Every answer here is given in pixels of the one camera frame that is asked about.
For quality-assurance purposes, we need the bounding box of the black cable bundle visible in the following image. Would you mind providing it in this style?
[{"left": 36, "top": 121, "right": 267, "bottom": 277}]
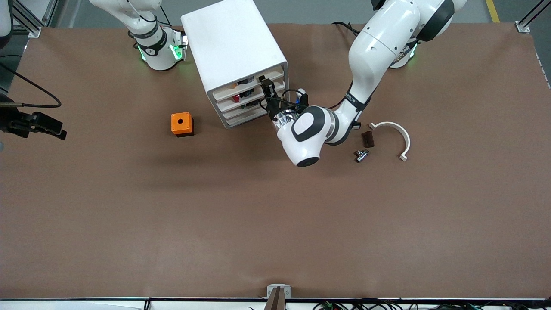
[{"left": 313, "top": 299, "right": 551, "bottom": 310}]

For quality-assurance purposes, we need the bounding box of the white table edge rail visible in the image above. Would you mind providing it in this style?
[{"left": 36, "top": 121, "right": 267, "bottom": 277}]
[{"left": 0, "top": 297, "right": 551, "bottom": 310}]

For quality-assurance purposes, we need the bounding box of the white plastic drawer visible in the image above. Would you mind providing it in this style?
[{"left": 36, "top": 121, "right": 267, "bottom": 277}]
[
  {"left": 220, "top": 90, "right": 287, "bottom": 120},
  {"left": 224, "top": 98, "right": 288, "bottom": 128},
  {"left": 217, "top": 80, "right": 286, "bottom": 112},
  {"left": 212, "top": 70, "right": 285, "bottom": 102}
]

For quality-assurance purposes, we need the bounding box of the orange button box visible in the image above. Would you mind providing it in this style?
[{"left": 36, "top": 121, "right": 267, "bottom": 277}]
[{"left": 171, "top": 112, "right": 195, "bottom": 138}]

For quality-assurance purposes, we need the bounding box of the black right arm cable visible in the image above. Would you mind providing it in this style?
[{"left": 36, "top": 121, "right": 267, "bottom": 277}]
[{"left": 0, "top": 64, "right": 62, "bottom": 108}]

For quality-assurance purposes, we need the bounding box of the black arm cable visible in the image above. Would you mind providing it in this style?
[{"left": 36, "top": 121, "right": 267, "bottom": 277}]
[
  {"left": 258, "top": 88, "right": 308, "bottom": 115},
  {"left": 0, "top": 64, "right": 62, "bottom": 108}
]

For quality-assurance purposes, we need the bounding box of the white drawer cabinet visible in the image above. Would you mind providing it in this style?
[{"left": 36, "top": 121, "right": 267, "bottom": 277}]
[{"left": 180, "top": 0, "right": 290, "bottom": 130}]

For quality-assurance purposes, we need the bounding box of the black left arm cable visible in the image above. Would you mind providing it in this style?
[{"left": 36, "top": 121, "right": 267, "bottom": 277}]
[{"left": 258, "top": 88, "right": 308, "bottom": 115}]

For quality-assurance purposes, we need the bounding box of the black base cable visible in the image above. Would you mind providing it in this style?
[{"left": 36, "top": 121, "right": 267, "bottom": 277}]
[
  {"left": 331, "top": 21, "right": 359, "bottom": 37},
  {"left": 158, "top": 4, "right": 173, "bottom": 27}
]

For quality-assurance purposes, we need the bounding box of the brown table mat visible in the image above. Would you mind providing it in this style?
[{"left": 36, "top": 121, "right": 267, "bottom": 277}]
[{"left": 0, "top": 22, "right": 551, "bottom": 300}]

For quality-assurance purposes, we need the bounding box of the aluminium frame profile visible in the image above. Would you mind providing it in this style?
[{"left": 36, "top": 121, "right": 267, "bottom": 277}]
[
  {"left": 11, "top": 0, "right": 59, "bottom": 38},
  {"left": 515, "top": 0, "right": 551, "bottom": 33}
]

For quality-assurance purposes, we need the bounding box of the white curved plastic bracket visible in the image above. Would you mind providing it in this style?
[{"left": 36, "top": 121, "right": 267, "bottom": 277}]
[{"left": 369, "top": 121, "right": 411, "bottom": 162}]

